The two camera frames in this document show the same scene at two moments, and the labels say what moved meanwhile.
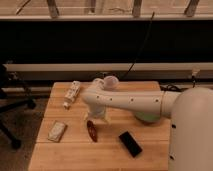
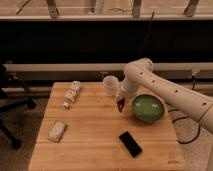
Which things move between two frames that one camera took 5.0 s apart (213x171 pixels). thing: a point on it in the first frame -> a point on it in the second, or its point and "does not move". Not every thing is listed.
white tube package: (72, 94) does not move
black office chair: (8, 104) does not move
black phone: (130, 143) does not move
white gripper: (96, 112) -> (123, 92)
